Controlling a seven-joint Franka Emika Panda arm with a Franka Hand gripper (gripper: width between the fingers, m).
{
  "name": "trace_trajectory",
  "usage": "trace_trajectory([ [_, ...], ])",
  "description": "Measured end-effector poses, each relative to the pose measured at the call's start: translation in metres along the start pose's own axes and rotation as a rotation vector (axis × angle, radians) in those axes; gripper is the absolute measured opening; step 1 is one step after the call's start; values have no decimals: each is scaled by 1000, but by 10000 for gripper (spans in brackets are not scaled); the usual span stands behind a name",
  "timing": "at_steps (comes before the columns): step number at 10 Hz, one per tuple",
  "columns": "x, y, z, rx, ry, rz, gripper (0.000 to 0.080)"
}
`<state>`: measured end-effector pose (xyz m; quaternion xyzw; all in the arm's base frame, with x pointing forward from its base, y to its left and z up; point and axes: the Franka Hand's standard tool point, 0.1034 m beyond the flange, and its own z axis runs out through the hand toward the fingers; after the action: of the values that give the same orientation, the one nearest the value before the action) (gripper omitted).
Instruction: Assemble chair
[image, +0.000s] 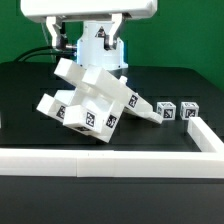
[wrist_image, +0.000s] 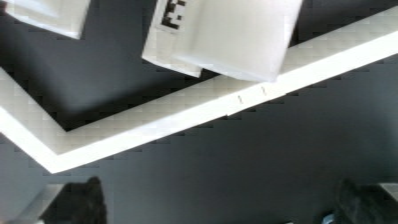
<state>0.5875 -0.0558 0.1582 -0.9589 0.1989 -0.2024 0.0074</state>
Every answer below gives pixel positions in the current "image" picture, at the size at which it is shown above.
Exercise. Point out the white tagged cube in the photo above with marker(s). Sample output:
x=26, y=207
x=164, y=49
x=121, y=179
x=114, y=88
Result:
x=167, y=110
x=188, y=109

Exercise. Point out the white chair back frame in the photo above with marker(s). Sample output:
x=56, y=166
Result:
x=103, y=82

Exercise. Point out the white U-shaped obstacle fence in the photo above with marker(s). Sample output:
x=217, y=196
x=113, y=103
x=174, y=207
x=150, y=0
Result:
x=207, y=162

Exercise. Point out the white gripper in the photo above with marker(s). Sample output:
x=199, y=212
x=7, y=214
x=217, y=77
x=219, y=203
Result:
x=80, y=10

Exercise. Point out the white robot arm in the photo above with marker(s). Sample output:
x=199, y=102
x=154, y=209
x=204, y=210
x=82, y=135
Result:
x=99, y=44

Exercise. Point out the white chair seat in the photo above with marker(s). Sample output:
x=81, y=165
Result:
x=108, y=111

